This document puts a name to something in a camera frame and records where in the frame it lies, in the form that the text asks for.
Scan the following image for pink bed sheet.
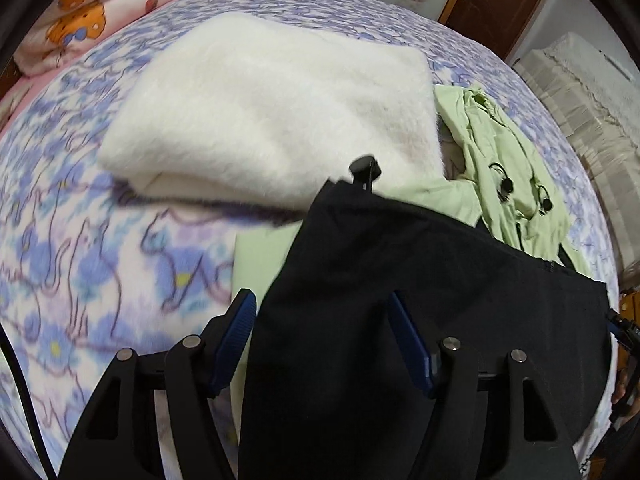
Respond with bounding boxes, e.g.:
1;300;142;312
0;72;36;131

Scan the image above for pink bear print rolled quilt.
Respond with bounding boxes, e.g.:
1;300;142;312
12;0;181;78

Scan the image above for green and black hooded jacket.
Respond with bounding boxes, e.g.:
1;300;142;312
232;82;621;480

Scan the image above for dark wooden door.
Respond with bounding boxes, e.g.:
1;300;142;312
440;0;558;58

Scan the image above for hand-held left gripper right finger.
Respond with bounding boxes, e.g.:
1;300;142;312
389;290;581;480

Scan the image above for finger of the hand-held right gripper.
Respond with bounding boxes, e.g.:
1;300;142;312
606;309;640;361

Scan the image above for person's right hand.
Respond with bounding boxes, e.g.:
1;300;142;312
611;372;635;418

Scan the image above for black cable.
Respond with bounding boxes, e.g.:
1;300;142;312
0;330;56;480

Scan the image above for purple cat print bed blanket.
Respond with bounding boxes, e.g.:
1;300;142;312
0;0;626;480

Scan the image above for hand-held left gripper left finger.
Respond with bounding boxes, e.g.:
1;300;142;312
57;287;258;480

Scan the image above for wooden drawer cabinet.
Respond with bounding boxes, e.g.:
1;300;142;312
620;287;640;321

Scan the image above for white fluffy folded garment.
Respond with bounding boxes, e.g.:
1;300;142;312
97;10;446;211

